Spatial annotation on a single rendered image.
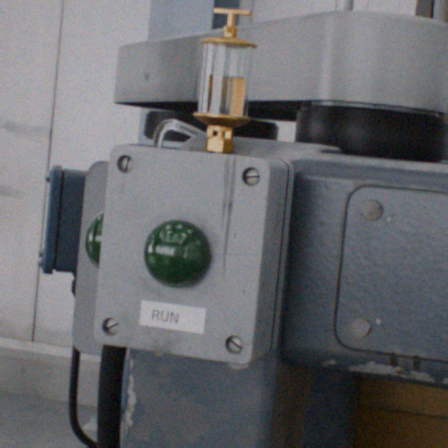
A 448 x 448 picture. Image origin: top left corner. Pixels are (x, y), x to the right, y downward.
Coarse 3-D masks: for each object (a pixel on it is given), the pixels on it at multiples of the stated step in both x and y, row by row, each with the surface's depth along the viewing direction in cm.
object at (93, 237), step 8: (96, 216) 56; (96, 224) 56; (88, 232) 56; (96, 232) 56; (88, 240) 56; (96, 240) 56; (88, 248) 56; (96, 248) 56; (88, 256) 56; (96, 256) 56; (96, 264) 56
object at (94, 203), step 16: (96, 176) 102; (96, 192) 102; (96, 208) 102; (80, 240) 102; (80, 256) 102; (80, 272) 102; (96, 272) 102; (80, 288) 102; (96, 288) 102; (80, 304) 102; (80, 320) 102; (80, 336) 102; (96, 352) 102; (128, 352) 101
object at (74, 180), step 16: (48, 176) 103; (64, 176) 103; (80, 176) 104; (64, 192) 103; (80, 192) 103; (48, 208) 103; (64, 208) 103; (80, 208) 103; (48, 224) 103; (64, 224) 103; (80, 224) 104; (48, 240) 103; (64, 240) 103; (48, 256) 103; (64, 256) 104; (48, 272) 104
